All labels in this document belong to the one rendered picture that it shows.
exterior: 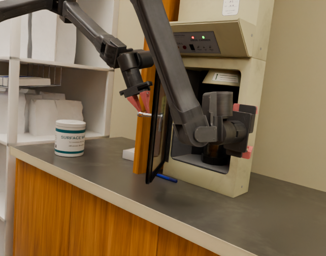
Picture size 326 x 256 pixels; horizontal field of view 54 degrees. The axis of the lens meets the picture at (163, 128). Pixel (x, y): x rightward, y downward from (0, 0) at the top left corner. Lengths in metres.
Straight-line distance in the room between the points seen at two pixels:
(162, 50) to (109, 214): 0.65
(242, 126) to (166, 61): 0.27
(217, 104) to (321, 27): 0.82
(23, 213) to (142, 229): 0.79
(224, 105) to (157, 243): 0.48
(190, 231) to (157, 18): 0.54
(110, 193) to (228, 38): 0.62
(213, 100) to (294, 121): 0.77
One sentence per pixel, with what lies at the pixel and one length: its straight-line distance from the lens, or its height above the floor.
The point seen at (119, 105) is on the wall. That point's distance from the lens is 2.11.
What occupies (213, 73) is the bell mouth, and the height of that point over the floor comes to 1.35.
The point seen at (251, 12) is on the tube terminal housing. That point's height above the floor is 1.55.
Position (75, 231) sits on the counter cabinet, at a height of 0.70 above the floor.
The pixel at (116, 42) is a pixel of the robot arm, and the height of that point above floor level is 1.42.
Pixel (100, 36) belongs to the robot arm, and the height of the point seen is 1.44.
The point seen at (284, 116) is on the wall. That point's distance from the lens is 1.49.
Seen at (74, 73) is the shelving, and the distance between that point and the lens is 2.50.
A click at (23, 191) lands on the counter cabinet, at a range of 1.66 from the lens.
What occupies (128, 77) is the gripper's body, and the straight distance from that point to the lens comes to 1.03.
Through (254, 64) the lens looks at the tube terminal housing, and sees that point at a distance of 1.11.
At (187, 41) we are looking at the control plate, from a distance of 1.15.
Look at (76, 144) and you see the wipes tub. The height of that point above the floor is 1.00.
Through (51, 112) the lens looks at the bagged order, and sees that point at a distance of 2.05.
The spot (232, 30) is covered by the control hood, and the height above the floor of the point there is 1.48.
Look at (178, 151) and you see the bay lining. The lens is 1.30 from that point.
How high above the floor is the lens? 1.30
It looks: 8 degrees down
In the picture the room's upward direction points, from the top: 6 degrees clockwise
